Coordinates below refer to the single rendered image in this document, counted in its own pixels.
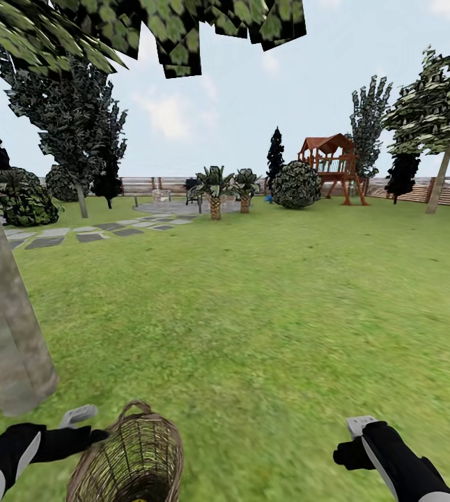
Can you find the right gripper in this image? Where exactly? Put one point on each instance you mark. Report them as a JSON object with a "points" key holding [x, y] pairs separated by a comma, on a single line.
{"points": [[348, 454]]}

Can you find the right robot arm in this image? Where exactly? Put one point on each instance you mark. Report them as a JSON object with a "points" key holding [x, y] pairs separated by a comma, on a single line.
{"points": [[376, 445]]}

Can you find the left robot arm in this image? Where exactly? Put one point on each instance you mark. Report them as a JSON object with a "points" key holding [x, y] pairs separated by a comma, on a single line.
{"points": [[26, 443]]}

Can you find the wicker basket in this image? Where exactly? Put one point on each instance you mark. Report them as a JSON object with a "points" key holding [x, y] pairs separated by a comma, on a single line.
{"points": [[166, 468]]}

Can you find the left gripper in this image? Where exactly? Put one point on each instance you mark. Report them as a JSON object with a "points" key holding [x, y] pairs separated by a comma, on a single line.
{"points": [[73, 441]]}

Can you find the charcoal grill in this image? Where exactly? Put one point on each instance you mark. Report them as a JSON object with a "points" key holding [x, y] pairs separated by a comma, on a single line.
{"points": [[190, 183]]}

